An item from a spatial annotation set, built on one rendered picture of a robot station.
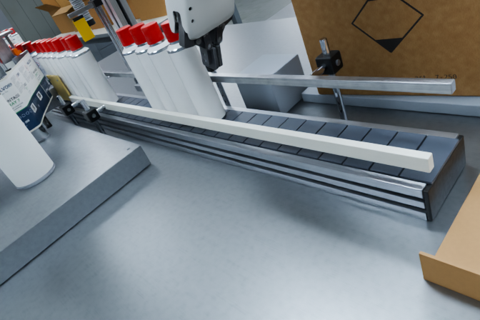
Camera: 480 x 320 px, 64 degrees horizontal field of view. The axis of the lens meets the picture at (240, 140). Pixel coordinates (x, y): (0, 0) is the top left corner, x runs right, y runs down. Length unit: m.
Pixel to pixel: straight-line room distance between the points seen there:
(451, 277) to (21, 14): 6.38
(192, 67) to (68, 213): 0.35
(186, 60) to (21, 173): 0.43
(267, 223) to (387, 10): 0.36
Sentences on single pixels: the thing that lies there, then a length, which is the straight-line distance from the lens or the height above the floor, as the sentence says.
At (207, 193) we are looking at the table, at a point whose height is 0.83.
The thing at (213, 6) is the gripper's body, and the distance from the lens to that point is 0.58.
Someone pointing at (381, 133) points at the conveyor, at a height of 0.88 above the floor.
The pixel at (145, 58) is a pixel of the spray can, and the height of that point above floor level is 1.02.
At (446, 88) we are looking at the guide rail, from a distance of 0.49.
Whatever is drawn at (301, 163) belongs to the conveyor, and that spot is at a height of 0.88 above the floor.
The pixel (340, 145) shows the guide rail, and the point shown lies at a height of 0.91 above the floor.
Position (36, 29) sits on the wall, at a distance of 6.57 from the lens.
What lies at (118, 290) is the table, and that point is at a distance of 0.60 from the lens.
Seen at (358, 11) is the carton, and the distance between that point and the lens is 0.66.
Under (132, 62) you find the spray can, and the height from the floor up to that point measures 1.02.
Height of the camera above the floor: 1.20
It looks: 29 degrees down
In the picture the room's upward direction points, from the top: 24 degrees counter-clockwise
